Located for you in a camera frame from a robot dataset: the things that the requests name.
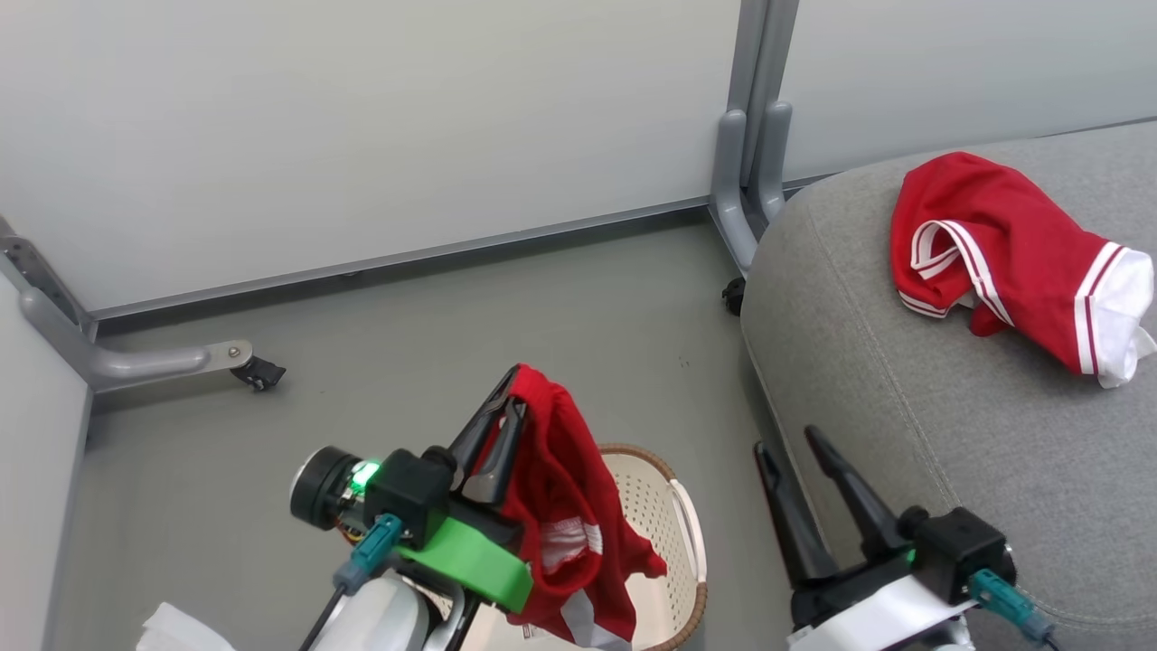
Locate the red white shirt on sofa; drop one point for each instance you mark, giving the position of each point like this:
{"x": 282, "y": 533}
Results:
{"x": 1012, "y": 262}

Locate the grey fabric sofa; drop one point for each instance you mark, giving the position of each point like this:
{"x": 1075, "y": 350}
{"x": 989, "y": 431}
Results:
{"x": 904, "y": 434}

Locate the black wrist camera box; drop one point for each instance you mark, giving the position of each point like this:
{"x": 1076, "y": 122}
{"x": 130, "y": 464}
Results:
{"x": 411, "y": 493}
{"x": 963, "y": 551}

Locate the black caster wheel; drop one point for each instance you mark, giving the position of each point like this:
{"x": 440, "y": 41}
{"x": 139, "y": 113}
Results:
{"x": 733, "y": 296}

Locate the long grey partition foot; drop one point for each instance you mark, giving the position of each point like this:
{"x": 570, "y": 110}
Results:
{"x": 136, "y": 363}

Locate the white crumpled cloth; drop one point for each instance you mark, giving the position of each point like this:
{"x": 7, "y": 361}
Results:
{"x": 185, "y": 631}

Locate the cream perforated laundry basket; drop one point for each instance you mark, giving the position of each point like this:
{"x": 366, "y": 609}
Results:
{"x": 664, "y": 533}

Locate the red mesh sports garment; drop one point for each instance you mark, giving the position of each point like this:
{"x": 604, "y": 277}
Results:
{"x": 565, "y": 488}

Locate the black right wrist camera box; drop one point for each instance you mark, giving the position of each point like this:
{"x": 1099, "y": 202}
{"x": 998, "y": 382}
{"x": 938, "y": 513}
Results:
{"x": 963, "y": 551}

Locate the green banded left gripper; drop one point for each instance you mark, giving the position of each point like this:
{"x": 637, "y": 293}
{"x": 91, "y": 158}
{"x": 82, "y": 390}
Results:
{"x": 475, "y": 561}

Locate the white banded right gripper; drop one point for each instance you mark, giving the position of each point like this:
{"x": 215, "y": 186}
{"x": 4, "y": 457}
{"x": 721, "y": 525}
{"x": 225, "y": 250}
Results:
{"x": 868, "y": 615}

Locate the grey caster wheel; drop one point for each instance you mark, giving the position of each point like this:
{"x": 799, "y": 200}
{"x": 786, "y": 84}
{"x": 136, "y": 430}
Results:
{"x": 260, "y": 372}

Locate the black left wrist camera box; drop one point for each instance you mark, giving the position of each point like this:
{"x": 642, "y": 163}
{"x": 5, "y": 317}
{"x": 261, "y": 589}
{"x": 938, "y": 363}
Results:
{"x": 411, "y": 493}

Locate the upright grey partition foot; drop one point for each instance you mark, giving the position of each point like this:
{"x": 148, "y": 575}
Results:
{"x": 737, "y": 190}

